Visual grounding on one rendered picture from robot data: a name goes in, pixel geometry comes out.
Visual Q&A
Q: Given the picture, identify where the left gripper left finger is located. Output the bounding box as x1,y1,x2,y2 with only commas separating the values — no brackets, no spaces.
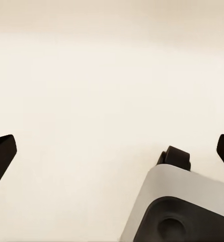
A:
0,134,17,180

